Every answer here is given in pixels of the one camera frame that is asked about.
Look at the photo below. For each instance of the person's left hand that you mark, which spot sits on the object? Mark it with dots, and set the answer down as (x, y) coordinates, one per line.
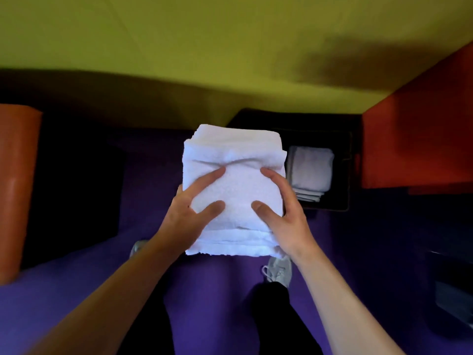
(177, 221)

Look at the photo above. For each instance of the person's right hand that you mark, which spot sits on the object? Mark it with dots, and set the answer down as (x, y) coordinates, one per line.
(292, 225)

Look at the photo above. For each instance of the person's left thumb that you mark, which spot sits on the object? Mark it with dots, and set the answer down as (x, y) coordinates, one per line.
(210, 214)

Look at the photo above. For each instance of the person's right thumb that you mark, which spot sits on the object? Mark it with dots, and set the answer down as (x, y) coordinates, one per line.
(264, 212)

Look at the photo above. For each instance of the white towel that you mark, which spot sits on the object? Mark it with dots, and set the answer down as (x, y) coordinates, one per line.
(236, 151)

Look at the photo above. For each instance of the person's left forearm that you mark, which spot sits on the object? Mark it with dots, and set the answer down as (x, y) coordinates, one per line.
(111, 303)

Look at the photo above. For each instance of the person's right forearm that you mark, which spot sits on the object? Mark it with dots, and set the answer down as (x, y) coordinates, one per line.
(340, 310)

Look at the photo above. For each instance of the person's right grey shoe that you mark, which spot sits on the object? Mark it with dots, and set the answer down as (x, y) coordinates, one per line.
(281, 271)

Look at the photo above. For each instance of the person's grey shoe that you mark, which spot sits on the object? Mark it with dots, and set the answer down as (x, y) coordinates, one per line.
(137, 248)
(281, 271)

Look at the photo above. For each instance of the folded grey-white towel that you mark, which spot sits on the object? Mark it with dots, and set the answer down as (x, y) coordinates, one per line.
(309, 168)

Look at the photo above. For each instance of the person's left grey shoe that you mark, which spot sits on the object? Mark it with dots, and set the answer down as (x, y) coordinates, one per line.
(137, 248)

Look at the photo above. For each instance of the black storage basket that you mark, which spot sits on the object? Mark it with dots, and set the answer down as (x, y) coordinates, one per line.
(342, 173)

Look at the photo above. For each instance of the person's right black trouser leg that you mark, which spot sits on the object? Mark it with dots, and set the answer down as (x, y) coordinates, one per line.
(281, 321)

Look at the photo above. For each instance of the person's black trouser leg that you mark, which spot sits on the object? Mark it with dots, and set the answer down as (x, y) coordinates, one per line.
(147, 325)
(281, 321)

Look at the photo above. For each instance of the person's left black trouser leg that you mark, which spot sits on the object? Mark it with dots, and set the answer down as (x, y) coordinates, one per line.
(147, 325)

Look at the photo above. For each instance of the orange cabinet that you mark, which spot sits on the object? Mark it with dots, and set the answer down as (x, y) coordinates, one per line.
(421, 136)

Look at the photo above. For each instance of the dark grey bin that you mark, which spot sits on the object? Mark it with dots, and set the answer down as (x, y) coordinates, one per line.
(451, 292)

